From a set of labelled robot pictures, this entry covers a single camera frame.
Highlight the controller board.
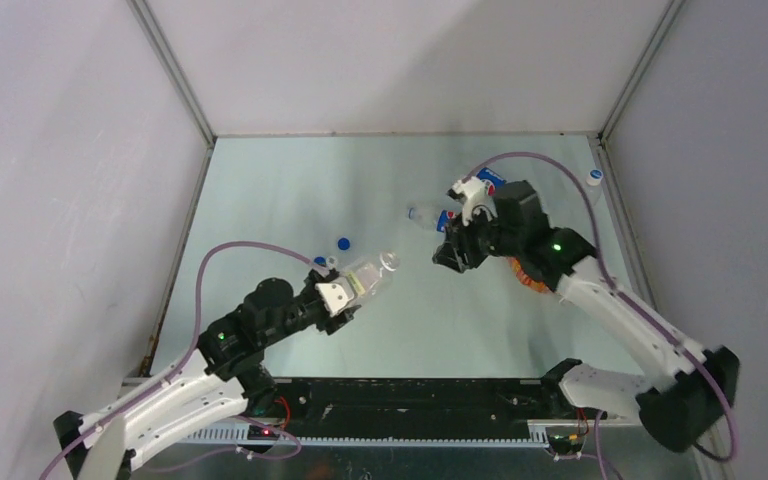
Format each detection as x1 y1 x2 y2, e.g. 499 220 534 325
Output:
246 425 282 445
546 434 587 460

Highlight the right controller board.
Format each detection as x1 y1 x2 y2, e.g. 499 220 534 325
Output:
546 434 587 460

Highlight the Pepsi bottle blue label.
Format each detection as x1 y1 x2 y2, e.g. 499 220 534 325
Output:
475 167 507 196

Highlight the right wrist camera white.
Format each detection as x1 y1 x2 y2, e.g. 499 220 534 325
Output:
448 176 497 226

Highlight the clear unlabelled plastic bottle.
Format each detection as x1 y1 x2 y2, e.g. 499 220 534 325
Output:
583 173 604 207

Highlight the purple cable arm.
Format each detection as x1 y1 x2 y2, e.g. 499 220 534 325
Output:
462 150 738 464
38 241 332 480

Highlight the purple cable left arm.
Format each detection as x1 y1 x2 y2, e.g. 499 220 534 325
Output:
38 241 332 480

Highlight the grey aluminium frame rail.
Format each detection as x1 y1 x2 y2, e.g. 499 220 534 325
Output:
588 134 736 479

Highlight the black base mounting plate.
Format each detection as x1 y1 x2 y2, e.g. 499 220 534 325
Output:
245 377 595 439

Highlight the cream label clear bottle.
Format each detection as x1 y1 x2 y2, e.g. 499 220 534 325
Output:
338 251 401 308

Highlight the left controller board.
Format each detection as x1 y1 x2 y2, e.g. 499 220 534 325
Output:
246 425 282 445

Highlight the white slotted cable duct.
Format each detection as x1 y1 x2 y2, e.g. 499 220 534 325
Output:
179 422 548 448

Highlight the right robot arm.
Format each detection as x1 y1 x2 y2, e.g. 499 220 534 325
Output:
432 177 740 453

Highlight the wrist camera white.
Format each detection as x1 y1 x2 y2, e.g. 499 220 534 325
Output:
315 274 365 317
448 176 497 226

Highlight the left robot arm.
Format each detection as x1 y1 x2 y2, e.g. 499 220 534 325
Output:
54 270 372 479

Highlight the orange label plastic bottle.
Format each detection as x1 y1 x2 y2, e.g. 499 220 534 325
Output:
508 258 558 296

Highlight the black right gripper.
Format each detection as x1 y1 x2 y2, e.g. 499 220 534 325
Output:
433 203 522 274

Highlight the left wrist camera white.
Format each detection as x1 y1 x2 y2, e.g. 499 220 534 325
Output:
315 274 365 317

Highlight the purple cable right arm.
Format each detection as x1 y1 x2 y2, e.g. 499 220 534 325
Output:
462 150 738 464

